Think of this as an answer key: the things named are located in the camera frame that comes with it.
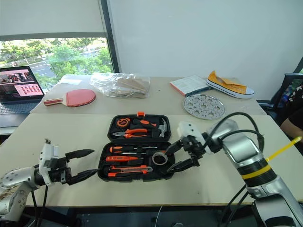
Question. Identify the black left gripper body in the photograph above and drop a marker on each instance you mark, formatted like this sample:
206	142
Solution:
59	171

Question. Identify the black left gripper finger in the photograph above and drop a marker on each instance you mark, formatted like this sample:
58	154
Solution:
78	153
81	176

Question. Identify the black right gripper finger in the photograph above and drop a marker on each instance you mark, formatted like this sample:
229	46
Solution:
174	147
183	164

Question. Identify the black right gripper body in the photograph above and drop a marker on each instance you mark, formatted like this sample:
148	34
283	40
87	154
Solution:
194	149

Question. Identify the black tape roll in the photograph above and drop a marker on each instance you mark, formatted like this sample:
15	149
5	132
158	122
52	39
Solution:
159	159

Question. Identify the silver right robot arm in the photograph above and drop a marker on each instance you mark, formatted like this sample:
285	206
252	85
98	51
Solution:
246	149

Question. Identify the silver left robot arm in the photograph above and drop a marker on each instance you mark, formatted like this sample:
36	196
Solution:
16	177

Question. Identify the black tool case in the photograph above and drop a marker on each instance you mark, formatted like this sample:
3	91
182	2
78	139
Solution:
139	140

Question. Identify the chrome head hammer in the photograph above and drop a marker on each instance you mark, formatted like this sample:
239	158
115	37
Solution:
163	127

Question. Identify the orange voltage tester pen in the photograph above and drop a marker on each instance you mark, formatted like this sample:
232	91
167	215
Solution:
118	158

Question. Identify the round perforated metal plate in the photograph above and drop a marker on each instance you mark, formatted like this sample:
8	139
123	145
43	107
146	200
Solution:
203	106

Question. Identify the orange black utility knife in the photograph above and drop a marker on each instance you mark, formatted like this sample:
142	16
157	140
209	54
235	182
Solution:
127	168

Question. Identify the orange black tape measure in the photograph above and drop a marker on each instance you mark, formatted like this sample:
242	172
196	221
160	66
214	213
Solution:
122	122

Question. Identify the red table tennis paddle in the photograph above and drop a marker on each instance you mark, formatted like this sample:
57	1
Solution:
79	98

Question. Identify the open book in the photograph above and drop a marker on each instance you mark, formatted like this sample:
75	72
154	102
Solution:
189	83

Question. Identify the yellow canvas shoe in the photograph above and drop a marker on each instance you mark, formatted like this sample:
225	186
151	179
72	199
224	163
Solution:
227	86

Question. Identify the clear bag of brown sheets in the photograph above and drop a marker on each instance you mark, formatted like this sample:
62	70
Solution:
125	85

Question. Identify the open laptop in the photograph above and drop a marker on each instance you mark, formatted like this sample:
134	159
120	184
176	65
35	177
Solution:
20	87

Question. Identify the yellow stick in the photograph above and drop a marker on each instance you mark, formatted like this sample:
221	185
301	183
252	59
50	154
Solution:
284	148

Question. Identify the black office chair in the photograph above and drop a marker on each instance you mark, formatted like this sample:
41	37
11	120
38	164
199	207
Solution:
287	80

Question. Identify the white roller blind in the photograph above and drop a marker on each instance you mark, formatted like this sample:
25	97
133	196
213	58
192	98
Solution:
47	16

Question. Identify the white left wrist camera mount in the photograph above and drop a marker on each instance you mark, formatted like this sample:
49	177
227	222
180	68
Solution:
48	153

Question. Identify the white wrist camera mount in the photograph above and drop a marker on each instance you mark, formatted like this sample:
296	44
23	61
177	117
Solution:
48	153
189	128

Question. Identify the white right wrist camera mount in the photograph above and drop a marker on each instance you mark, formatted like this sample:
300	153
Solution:
189	128

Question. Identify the dark window frame post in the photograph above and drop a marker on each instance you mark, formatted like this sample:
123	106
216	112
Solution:
111	35

